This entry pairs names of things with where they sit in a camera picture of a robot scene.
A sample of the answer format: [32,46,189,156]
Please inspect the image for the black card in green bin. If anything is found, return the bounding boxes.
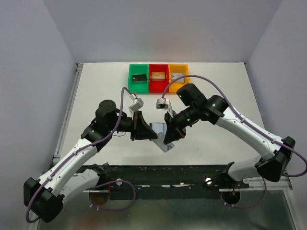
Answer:
[132,74,147,84]

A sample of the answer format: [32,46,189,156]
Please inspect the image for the aluminium rail front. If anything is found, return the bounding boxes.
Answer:
[79,176,293,193]

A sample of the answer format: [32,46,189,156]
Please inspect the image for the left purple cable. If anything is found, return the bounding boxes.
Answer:
[25,86,136,222]

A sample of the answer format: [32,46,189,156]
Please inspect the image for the aluminium rail left side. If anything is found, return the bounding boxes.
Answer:
[51,63,84,165]

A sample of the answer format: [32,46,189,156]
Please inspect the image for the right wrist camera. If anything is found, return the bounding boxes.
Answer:
[156,98,174,117]

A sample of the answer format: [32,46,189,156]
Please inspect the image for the red plastic bin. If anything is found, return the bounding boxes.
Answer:
[149,64,169,93]

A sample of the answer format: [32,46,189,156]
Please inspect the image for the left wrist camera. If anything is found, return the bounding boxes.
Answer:
[129,93,144,113]

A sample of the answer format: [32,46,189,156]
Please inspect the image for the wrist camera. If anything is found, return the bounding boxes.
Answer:
[129,93,144,113]
[156,98,174,117]

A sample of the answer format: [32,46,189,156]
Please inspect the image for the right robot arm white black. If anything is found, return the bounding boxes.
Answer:
[156,83,295,183]

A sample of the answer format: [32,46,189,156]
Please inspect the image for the aluminium rail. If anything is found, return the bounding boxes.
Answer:
[79,176,293,193]
[51,63,84,165]

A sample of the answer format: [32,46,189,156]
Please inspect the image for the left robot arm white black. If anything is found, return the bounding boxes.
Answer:
[24,98,157,223]

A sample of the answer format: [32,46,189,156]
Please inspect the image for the yellow plastic bin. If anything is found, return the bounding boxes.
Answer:
[168,64,190,93]

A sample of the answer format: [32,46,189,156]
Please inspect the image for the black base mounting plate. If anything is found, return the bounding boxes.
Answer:
[49,164,280,201]

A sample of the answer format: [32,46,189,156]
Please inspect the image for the silver credit card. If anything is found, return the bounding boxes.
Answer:
[151,132,175,153]

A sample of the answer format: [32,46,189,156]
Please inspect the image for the gold card in red bin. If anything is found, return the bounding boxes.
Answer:
[151,72,165,81]

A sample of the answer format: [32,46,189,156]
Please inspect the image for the silver cards in yellow bin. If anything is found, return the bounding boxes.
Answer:
[171,72,185,83]

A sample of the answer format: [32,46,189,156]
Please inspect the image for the green plastic bin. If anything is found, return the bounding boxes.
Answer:
[128,64,149,94]

